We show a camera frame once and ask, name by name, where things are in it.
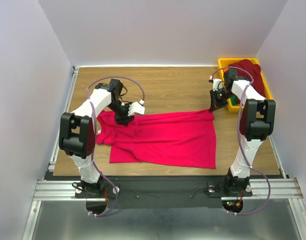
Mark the yellow plastic bin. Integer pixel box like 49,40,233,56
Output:
218,57,273,112

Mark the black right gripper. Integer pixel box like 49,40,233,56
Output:
209,87,235,112

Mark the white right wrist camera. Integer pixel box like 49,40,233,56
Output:
209,75,223,92

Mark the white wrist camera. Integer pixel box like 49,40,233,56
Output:
128,99,145,117
209,75,223,92

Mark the aluminium front rail frame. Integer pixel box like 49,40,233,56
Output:
22,178,306,240

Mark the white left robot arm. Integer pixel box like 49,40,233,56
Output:
58,78,134,198

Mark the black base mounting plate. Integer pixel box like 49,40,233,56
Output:
72,176,252,210

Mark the dark red t shirt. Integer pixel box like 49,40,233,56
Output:
229,59,266,97

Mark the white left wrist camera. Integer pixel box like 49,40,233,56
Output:
128,99,145,117

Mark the pink t shirt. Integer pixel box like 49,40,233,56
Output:
96,109,216,169

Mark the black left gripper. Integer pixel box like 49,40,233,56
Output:
107,100,134,127

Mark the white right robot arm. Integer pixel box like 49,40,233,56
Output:
209,66,276,195

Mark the green t shirt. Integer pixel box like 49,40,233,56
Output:
231,96,240,106

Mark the aluminium right side rail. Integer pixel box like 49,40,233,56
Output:
269,136,289,179

